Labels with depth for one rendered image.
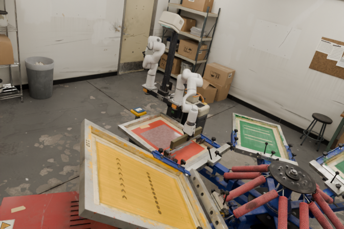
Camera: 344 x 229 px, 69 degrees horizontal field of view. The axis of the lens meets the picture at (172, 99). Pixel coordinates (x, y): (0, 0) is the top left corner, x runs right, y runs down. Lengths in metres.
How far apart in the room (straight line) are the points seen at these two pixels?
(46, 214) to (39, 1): 4.04
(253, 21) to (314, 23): 1.21
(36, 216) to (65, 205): 0.14
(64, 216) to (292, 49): 5.01
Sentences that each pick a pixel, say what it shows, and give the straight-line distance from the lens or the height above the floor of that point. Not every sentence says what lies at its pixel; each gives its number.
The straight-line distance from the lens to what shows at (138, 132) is 2.41.
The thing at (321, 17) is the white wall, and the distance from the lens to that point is 5.53.
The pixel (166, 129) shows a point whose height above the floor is 0.96.
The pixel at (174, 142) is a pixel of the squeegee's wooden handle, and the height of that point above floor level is 1.12.
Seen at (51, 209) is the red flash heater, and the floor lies 1.10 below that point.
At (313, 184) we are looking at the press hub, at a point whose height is 1.31.
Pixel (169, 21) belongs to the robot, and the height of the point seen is 1.96.
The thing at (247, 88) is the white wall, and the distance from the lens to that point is 6.07.
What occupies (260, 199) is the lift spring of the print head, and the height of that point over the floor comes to 1.21.
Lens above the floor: 2.28
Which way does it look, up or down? 25 degrees down
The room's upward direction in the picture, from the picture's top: 12 degrees clockwise
